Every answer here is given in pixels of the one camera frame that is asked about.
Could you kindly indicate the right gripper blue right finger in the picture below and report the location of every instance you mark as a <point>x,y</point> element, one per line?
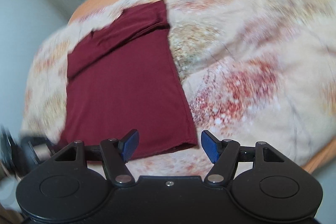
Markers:
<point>212,146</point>

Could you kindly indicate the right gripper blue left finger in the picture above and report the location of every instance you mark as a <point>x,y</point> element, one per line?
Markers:
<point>128,144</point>

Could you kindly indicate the dark red long-sleeve shirt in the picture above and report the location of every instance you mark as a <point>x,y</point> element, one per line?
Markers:
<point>123,77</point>

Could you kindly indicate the floral peach duvet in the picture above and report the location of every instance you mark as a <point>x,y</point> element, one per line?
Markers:
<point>251,70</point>

